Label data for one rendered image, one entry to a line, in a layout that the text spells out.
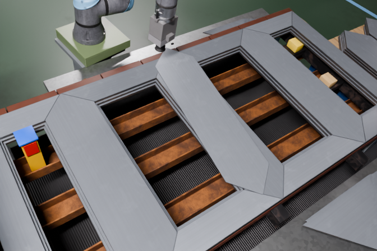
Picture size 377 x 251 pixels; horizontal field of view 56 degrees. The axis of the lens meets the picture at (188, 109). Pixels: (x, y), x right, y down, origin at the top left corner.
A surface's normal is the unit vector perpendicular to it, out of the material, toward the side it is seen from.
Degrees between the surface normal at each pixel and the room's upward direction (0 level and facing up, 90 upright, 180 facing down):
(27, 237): 0
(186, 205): 0
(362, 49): 0
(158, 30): 87
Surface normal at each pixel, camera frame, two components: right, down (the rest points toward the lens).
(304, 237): 0.13, -0.62
